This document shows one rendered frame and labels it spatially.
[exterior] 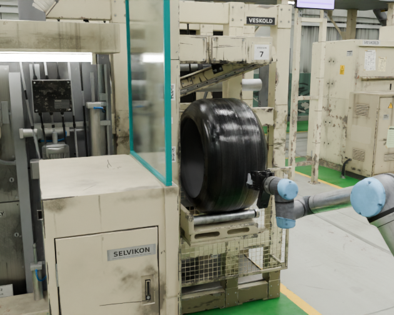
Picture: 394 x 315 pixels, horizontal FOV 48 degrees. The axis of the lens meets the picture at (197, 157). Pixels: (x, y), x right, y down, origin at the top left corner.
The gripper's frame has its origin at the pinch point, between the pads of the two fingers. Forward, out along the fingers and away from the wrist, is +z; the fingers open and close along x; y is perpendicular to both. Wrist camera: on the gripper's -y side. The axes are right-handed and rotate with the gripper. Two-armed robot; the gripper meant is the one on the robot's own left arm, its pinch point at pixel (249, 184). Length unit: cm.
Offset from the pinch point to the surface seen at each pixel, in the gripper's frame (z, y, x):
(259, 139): 0.9, 20.0, -6.4
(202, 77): 54, 53, 0
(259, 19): 68, 89, -44
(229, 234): 16.4, -26.8, 3.6
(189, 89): 55, 47, 8
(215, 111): 9.5, 33.4, 11.5
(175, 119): 17.1, 30.8, 28.5
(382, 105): 303, 37, -352
